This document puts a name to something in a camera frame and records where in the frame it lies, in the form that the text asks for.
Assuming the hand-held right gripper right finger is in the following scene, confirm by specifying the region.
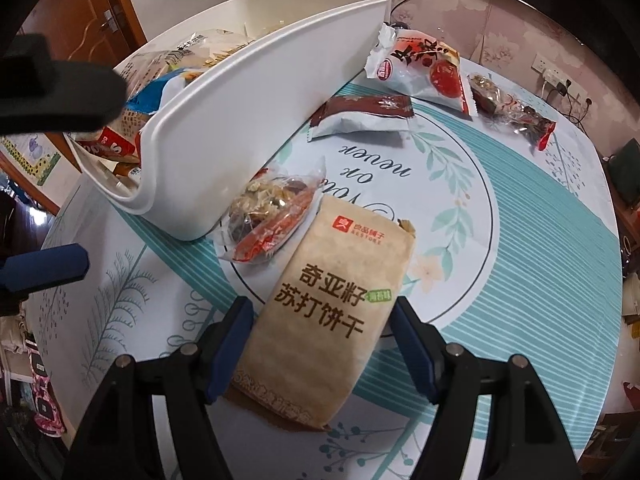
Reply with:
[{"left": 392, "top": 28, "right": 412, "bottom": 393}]
[{"left": 391, "top": 297, "right": 583, "bottom": 480}]

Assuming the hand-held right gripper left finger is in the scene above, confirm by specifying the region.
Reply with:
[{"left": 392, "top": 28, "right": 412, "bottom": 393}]
[{"left": 62, "top": 296, "right": 254, "bottom": 480}]

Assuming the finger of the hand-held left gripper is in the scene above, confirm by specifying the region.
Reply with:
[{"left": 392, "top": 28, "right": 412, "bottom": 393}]
[
  {"left": 0, "top": 243, "right": 90, "bottom": 313},
  {"left": 0, "top": 34, "right": 127, "bottom": 133}
]

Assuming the blue foil snack packet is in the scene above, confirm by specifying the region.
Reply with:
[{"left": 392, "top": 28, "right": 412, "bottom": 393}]
[{"left": 122, "top": 72, "right": 191, "bottom": 116}]

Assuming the beige cracker packet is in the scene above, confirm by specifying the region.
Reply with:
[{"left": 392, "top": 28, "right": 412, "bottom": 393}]
[{"left": 231, "top": 195, "right": 417, "bottom": 431}]

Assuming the white plastic storage box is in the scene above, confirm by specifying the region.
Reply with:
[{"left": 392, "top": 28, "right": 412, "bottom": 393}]
[{"left": 70, "top": 0, "right": 390, "bottom": 242}]

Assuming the wooden door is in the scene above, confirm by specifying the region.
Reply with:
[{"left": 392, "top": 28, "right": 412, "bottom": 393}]
[{"left": 17, "top": 0, "right": 148, "bottom": 61}]

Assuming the clear red nut packet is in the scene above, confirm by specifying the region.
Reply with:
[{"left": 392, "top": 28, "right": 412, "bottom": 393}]
[
  {"left": 215, "top": 157, "right": 328, "bottom": 263},
  {"left": 467, "top": 72, "right": 557, "bottom": 153}
]

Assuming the brown white snack packet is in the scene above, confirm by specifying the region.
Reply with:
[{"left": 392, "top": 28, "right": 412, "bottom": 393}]
[{"left": 307, "top": 94, "right": 415, "bottom": 141}]

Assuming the white red snack packet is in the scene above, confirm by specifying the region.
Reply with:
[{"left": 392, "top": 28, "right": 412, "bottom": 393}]
[{"left": 365, "top": 24, "right": 473, "bottom": 117}]

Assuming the wall poster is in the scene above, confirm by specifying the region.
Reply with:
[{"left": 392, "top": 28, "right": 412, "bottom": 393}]
[{"left": 0, "top": 130, "right": 63, "bottom": 186}]

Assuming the wall socket panel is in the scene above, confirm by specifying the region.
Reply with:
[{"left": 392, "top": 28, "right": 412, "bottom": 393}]
[{"left": 532, "top": 52, "right": 588, "bottom": 98}]

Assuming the black television cable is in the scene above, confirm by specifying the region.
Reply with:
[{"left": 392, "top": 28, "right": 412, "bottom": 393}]
[{"left": 390, "top": 0, "right": 451, "bottom": 26}]

